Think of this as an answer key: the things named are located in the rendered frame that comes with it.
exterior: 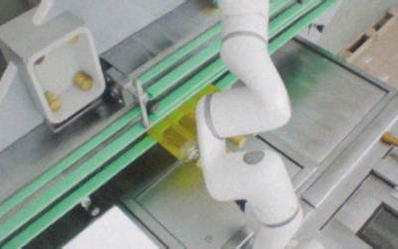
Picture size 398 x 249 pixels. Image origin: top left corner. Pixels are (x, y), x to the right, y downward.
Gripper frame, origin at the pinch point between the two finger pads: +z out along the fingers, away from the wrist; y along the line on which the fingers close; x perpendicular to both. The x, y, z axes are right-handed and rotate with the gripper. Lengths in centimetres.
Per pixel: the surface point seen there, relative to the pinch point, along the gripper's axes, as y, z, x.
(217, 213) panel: -12.5, 3.0, 4.6
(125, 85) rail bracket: 16.3, 32.5, 13.0
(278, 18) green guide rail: 6, 44, -44
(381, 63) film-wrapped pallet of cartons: -242, 168, -298
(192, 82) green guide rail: 6.2, 33.2, -5.8
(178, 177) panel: -12.4, 18.9, 8.2
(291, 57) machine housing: -17, 45, -53
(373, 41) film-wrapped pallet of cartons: -241, 199, -316
